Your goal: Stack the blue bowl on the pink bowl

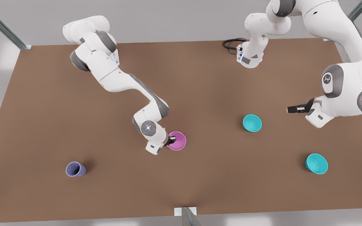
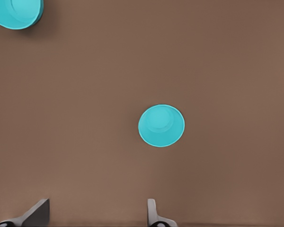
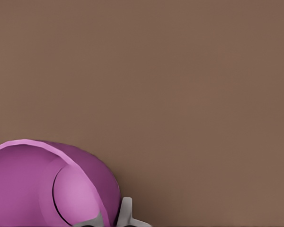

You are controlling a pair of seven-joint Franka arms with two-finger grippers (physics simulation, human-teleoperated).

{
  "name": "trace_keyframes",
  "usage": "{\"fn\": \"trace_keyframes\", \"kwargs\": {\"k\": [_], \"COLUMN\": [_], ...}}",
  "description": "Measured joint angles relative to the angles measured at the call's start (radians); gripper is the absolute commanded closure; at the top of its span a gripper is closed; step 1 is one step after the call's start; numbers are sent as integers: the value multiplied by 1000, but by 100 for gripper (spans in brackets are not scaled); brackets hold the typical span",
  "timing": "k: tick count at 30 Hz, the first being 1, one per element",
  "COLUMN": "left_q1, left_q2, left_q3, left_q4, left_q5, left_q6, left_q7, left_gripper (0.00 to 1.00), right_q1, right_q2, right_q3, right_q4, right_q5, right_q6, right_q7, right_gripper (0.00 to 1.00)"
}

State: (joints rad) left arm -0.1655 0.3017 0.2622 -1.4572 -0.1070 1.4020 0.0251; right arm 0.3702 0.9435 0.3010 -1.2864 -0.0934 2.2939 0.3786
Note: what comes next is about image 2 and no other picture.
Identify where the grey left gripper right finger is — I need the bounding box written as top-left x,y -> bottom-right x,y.
147,198 -> 178,227

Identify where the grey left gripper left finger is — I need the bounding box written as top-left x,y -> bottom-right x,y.
0,198 -> 50,227

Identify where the small blue bowl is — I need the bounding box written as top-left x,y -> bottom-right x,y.
138,104 -> 186,148

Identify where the large blue bowl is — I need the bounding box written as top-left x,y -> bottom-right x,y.
0,0 -> 44,30

